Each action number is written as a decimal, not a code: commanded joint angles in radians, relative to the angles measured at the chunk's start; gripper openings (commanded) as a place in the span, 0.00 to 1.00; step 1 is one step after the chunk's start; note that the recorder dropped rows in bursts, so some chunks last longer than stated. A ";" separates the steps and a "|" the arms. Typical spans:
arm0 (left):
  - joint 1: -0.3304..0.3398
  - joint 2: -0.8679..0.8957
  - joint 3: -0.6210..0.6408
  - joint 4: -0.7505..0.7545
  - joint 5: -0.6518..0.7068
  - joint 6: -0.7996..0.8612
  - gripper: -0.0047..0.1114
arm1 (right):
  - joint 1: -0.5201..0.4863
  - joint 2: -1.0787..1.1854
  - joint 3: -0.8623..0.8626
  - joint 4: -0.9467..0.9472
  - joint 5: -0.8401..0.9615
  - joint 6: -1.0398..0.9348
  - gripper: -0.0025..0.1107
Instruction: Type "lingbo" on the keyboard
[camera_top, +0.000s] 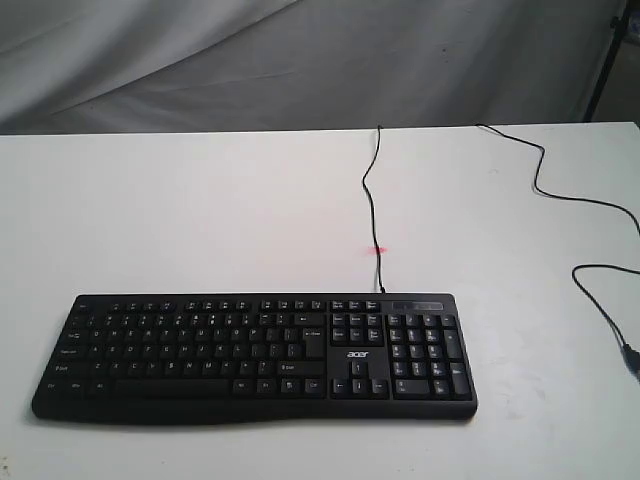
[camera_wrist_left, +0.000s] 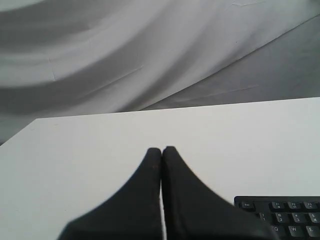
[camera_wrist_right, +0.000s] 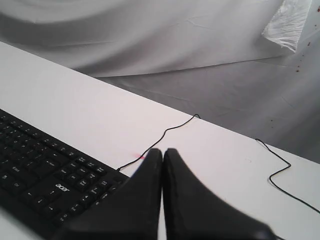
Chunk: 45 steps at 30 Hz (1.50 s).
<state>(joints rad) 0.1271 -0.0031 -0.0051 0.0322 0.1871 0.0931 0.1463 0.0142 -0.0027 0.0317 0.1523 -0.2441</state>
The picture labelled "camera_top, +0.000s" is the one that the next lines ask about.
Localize grey backdrop cloth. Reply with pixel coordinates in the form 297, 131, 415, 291
1, 1, 624, 134

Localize black tripod stand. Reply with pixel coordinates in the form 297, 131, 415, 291
582, 0, 632, 123

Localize black acer keyboard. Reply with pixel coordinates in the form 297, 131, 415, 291
31, 293, 478, 425

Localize black keyboard cable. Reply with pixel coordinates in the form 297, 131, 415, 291
361, 124, 389, 295

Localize black usb cable connector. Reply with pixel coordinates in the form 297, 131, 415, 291
571, 263, 639, 380

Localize thin black cable right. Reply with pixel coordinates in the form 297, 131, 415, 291
474, 122, 640, 232

